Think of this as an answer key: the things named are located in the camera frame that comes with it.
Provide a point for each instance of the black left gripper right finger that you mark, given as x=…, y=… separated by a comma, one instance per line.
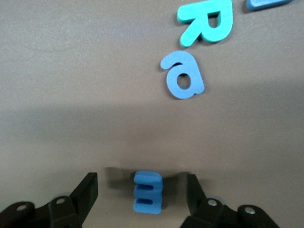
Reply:
x=209, y=216

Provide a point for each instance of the blue foam letter m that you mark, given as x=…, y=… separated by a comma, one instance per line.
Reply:
x=158, y=194

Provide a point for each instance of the teal foam letter R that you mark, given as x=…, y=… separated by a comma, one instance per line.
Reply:
x=190, y=13

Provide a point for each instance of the blue foam letter a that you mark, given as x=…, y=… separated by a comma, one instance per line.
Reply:
x=197, y=78

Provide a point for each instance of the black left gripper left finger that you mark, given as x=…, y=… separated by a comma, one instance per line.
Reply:
x=71, y=211

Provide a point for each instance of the blue foam capital M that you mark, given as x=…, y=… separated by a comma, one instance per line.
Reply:
x=261, y=3

